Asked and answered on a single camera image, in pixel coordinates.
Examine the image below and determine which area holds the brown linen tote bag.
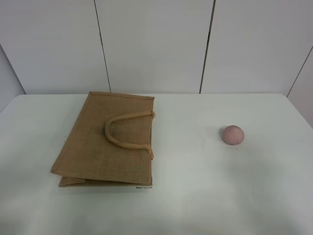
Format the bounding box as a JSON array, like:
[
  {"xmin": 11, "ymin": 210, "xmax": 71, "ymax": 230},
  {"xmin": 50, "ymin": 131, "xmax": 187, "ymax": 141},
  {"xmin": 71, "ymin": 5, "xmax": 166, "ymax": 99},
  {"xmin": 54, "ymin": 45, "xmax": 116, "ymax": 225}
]
[{"xmin": 50, "ymin": 92, "xmax": 155, "ymax": 188}]

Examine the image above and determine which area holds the pink peach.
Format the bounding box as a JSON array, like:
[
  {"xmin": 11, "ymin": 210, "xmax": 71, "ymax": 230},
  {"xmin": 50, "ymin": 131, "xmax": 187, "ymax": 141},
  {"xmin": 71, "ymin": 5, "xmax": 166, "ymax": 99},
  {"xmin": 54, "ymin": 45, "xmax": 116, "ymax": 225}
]
[{"xmin": 222, "ymin": 125, "xmax": 245, "ymax": 145}]

